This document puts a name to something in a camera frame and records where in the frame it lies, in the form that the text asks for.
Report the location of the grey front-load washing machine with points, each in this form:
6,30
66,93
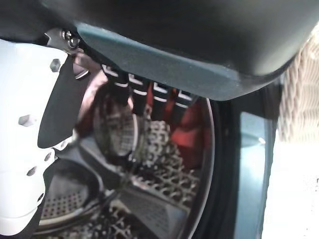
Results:
154,186

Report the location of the red cloth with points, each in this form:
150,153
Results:
192,134

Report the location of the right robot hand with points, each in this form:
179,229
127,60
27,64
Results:
174,32

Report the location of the white wicker basket tray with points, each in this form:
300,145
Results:
299,99

